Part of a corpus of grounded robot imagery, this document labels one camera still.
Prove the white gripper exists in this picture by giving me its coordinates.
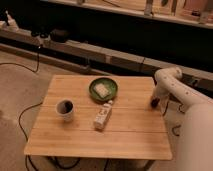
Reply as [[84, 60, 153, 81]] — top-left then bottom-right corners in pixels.
[[150, 85, 170, 114]]

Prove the red pepper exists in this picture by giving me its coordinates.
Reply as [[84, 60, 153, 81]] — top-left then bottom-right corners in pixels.
[[151, 98, 160, 108]]

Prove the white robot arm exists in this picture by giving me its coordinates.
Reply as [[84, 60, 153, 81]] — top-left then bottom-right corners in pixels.
[[151, 67, 213, 171]]

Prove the wooden table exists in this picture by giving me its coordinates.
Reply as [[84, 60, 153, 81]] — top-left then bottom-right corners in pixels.
[[24, 75, 172, 160]]

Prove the green plate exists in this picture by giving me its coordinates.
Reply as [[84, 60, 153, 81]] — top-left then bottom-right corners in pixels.
[[89, 77, 118, 102]]

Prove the white sponge on plate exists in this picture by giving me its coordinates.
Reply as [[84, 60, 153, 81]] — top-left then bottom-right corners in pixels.
[[94, 83, 109, 98]]

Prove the white mug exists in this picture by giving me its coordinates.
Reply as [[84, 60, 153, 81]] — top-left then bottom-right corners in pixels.
[[55, 99, 74, 122]]

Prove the black device on ledge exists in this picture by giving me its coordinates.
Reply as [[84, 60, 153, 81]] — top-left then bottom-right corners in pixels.
[[50, 29, 69, 43]]

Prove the white spray bottle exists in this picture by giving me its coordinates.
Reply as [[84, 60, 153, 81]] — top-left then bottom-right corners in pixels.
[[6, 12, 19, 31]]

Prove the black cable on floor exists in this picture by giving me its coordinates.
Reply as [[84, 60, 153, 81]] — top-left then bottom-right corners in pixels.
[[18, 101, 44, 171]]

